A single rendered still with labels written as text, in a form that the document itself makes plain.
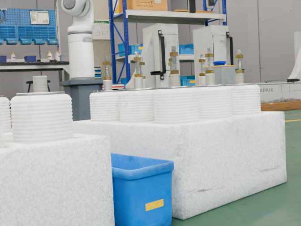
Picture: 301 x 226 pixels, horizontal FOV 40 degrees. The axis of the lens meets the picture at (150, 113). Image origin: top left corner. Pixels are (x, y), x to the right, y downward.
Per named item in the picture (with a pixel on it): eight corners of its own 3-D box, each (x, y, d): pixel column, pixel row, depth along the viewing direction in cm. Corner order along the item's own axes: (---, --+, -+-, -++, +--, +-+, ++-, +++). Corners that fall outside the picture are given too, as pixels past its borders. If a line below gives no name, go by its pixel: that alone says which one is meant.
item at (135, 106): (114, 170, 95) (110, 91, 94) (133, 162, 104) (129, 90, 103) (153, 171, 91) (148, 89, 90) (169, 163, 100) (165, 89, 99)
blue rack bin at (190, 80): (168, 89, 698) (167, 76, 697) (187, 88, 714) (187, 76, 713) (182, 88, 653) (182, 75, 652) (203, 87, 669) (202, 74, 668)
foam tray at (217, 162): (71, 191, 107) (67, 121, 106) (175, 167, 133) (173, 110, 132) (183, 220, 78) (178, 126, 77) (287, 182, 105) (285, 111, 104)
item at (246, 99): (249, 161, 98) (246, 84, 97) (216, 158, 105) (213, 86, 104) (269, 155, 105) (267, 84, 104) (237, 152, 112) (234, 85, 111)
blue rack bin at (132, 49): (117, 58, 656) (117, 44, 655) (139, 57, 674) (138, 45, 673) (131, 54, 612) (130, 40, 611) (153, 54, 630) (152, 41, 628)
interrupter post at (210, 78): (207, 88, 97) (206, 74, 97) (217, 87, 96) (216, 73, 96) (204, 88, 95) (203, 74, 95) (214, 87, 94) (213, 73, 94)
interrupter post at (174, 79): (183, 89, 88) (182, 73, 88) (176, 89, 86) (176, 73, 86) (174, 89, 90) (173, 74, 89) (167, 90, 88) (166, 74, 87)
